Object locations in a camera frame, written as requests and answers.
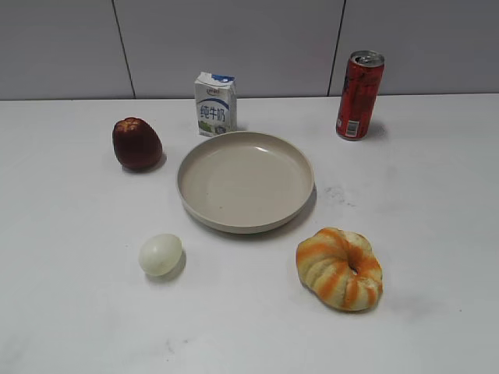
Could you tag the white egg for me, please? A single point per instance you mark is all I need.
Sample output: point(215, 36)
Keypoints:
point(160, 254)

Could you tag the beige round plate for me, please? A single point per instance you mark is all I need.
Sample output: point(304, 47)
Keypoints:
point(245, 182)

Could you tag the white milk carton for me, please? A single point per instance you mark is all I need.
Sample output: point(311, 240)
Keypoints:
point(216, 104)

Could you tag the dark red apple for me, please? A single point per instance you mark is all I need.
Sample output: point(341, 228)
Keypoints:
point(136, 145)

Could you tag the red soda can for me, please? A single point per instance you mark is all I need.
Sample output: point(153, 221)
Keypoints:
point(362, 80)

